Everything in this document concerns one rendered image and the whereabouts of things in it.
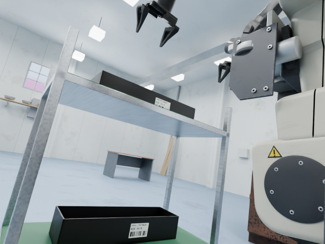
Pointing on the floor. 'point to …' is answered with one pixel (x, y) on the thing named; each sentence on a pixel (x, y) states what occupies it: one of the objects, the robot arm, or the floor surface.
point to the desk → (146, 166)
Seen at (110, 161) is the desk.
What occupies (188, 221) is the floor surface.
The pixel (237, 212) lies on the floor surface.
